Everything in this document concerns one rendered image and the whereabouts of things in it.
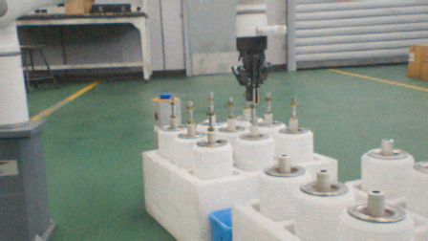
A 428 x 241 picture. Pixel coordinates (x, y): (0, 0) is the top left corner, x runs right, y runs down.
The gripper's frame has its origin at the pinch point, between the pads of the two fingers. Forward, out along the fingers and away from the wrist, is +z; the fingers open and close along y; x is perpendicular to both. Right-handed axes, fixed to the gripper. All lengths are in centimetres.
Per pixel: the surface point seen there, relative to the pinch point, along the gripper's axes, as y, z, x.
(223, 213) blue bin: 16.6, 24.3, 4.2
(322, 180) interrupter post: 25.7, 8.4, 35.0
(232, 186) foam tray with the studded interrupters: 12.7, 19.2, 3.8
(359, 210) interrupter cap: 30, 10, 44
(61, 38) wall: -217, -14, -477
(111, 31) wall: -261, -21, -437
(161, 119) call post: -2.7, 9.9, -38.6
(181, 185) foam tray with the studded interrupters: 17.9, 19.6, -7.7
